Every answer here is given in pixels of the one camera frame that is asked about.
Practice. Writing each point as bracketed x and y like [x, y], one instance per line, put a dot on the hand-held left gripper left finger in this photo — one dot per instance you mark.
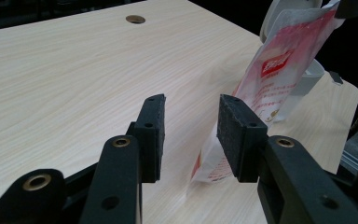
[150, 140]

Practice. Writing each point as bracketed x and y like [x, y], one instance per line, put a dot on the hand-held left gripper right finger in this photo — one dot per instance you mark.
[242, 149]

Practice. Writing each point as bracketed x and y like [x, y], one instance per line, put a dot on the red and white pouch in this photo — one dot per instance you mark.
[279, 62]

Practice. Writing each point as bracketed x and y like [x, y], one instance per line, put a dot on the metal floor rail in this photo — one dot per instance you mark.
[354, 160]

